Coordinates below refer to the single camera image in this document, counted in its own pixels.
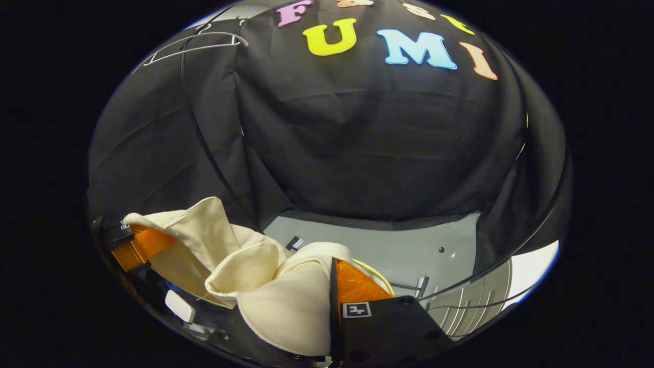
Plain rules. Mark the white hanger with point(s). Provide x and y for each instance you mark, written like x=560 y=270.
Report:
x=153 y=60
x=194 y=53

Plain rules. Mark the cream collared shirt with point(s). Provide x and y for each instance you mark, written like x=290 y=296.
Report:
x=286 y=306

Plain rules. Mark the white slatted panel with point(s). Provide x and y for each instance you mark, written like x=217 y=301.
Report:
x=475 y=306

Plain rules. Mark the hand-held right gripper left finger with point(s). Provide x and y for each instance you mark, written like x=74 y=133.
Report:
x=230 y=340

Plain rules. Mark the black backdrop cloth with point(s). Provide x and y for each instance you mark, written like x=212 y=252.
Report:
x=357 y=143

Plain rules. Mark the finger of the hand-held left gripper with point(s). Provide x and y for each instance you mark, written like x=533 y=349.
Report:
x=115 y=236

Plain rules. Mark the black metal clothes rack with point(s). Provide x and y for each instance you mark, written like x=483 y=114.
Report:
x=204 y=145

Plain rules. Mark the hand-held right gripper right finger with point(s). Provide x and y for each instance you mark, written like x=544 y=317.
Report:
x=388 y=332

